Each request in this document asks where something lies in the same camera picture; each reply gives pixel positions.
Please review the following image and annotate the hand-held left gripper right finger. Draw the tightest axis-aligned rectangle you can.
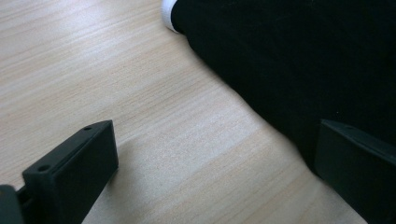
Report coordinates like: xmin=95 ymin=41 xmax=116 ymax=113
xmin=313 ymin=119 xmax=396 ymax=224

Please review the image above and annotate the black garment with white trim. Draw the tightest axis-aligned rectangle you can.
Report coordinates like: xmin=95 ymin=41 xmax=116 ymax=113
xmin=161 ymin=0 xmax=396 ymax=175

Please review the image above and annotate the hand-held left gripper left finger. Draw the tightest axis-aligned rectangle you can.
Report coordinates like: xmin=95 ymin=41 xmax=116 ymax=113
xmin=16 ymin=119 xmax=120 ymax=224

